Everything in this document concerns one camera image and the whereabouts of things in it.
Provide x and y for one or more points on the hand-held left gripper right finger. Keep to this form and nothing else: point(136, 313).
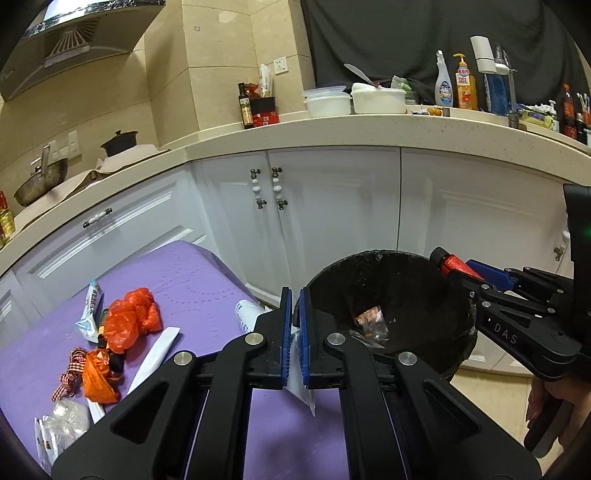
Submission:
point(304, 337)

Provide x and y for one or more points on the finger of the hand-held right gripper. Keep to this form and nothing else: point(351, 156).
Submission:
point(491, 273)
point(480, 293)

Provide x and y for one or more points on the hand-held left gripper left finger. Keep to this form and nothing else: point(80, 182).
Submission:
point(286, 337)

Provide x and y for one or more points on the red tube with black cap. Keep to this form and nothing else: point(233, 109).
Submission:
point(455, 264)

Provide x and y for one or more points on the white squeeze tube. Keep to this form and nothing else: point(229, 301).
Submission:
point(247, 316)

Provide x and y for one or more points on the black-lined trash bin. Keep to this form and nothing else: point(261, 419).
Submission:
point(392, 286)

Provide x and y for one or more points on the large orange plastic bag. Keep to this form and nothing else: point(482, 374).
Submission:
point(131, 318)

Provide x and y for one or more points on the person's right hand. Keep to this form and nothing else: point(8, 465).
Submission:
point(561, 391)

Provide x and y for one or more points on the clear wrapper in bin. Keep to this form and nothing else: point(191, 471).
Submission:
point(369, 321)

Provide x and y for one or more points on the white cabinet door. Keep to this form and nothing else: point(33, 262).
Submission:
point(461, 207)
point(231, 221)
point(332, 207)

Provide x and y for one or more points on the long white paper sleeve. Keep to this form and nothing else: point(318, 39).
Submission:
point(154, 357)

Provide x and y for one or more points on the yellow green sponge pack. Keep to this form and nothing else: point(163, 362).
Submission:
point(535, 117)

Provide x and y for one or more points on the steel faucet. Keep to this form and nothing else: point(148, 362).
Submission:
point(512, 97)

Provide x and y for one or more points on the dark sauce bottle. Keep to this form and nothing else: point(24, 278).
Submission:
point(569, 113)

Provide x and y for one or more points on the blue bottle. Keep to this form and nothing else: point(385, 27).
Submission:
point(496, 94)

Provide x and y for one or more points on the green yellow small bottle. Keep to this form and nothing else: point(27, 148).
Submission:
point(103, 323)

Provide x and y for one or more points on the orange dish soap bottle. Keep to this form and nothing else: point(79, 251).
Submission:
point(465, 87)

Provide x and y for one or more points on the white spray bottle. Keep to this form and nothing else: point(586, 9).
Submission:
point(444, 90)

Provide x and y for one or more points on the small orange plastic bag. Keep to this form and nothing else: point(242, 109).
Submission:
point(99, 381)

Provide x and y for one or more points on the white cabinet drawer front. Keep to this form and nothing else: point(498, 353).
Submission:
point(138, 207)

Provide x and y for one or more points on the white blue toothpaste tube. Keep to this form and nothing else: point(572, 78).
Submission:
point(91, 309)

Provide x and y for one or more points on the green packaged item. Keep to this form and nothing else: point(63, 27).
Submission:
point(404, 87)

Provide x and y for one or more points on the white plastic bowl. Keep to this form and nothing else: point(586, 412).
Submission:
point(378, 100)

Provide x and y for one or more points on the white faucet water filter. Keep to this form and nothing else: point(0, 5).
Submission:
point(485, 55)

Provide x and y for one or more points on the red checkered ribbon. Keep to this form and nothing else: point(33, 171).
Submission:
point(69, 376)

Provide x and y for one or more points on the red black box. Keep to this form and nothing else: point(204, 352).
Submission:
point(267, 113)

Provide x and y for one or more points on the dark olive oil bottle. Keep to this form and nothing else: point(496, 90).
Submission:
point(247, 108)

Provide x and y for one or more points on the clear plastic bag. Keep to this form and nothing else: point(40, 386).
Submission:
point(69, 420)

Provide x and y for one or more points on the beige stove cloth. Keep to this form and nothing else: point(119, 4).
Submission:
point(134, 159)

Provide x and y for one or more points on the white spoon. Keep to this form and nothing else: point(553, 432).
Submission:
point(358, 71)

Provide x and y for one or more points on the black lidded pot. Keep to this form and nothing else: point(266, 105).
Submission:
point(120, 144)

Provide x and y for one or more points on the white upright packet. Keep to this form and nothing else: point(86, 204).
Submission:
point(265, 81)

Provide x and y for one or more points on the white printed packet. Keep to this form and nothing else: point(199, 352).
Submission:
point(46, 443)

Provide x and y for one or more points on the steel frying pan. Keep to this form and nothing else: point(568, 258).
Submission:
point(41, 181)

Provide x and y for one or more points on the yellow cooking oil bottle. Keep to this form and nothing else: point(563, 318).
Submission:
point(6, 221)

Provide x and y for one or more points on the steel range hood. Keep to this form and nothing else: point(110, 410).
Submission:
point(83, 41)

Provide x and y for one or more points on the white wall socket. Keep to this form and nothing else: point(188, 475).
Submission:
point(280, 65)

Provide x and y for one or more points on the white wall switches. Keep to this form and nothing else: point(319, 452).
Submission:
point(71, 143)

